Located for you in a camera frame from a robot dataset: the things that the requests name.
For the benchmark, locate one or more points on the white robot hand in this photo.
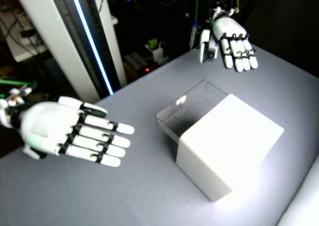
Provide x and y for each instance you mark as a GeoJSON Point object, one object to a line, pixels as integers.
{"type": "Point", "coordinates": [228, 27]}
{"type": "Point", "coordinates": [47, 126]}

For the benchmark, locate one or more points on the clear plastic container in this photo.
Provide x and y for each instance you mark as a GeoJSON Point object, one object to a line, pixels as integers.
{"type": "Point", "coordinates": [169, 121]}

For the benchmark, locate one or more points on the white drawer cabinet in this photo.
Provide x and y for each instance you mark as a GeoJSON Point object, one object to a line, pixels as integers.
{"type": "Point", "coordinates": [229, 141]}

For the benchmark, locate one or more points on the grey table cloth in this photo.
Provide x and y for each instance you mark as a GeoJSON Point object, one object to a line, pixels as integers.
{"type": "Point", "coordinates": [74, 191]}

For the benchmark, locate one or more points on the white power adapter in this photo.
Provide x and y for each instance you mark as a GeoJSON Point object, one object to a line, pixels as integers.
{"type": "Point", "coordinates": [158, 53]}

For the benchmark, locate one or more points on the white side table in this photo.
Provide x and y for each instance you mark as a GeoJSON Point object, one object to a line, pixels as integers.
{"type": "Point", "coordinates": [25, 52]}

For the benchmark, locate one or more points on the white column with light strip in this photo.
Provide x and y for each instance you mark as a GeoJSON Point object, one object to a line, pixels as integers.
{"type": "Point", "coordinates": [49, 36]}

